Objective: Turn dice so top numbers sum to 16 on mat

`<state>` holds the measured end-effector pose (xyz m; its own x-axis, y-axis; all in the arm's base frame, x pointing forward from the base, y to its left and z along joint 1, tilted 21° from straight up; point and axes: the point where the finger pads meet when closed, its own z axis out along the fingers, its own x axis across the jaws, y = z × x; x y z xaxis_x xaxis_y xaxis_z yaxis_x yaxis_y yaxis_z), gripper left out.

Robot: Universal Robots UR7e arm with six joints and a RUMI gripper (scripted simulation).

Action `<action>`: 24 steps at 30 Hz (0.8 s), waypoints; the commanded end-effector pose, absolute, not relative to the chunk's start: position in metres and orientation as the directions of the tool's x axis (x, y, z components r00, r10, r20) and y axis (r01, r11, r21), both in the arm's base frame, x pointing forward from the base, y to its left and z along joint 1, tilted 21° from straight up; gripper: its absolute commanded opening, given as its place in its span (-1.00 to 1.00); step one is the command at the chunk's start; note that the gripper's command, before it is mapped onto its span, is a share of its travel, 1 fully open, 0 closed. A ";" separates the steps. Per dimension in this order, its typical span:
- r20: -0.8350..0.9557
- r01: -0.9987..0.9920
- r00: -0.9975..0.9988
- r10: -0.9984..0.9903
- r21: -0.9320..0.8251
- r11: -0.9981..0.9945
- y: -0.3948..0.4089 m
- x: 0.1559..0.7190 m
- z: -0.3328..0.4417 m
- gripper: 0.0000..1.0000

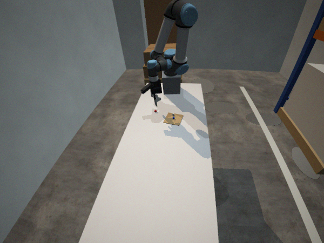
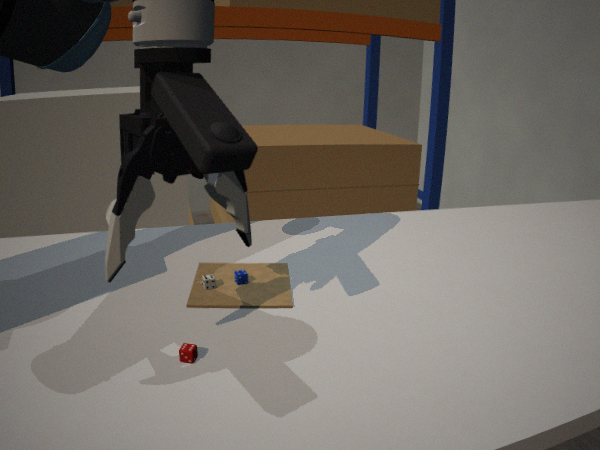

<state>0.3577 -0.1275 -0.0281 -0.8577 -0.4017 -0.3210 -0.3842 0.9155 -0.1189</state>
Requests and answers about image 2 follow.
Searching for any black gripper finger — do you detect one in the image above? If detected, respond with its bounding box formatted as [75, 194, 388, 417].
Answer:
[204, 171, 252, 247]
[105, 136, 155, 282]

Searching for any beige die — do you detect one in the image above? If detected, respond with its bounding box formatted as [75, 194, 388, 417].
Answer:
[202, 274, 216, 290]

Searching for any tan square mat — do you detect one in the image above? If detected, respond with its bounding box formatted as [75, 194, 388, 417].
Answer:
[187, 263, 293, 308]

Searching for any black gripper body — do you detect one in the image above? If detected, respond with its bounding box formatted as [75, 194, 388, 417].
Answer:
[119, 47, 211, 184]

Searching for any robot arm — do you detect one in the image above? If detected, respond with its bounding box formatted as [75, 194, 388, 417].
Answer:
[0, 0, 258, 174]

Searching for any red die with white pips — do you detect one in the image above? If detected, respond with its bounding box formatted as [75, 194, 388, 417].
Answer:
[179, 343, 198, 364]

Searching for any blue die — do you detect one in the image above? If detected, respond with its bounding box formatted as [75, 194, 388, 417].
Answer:
[234, 270, 248, 285]

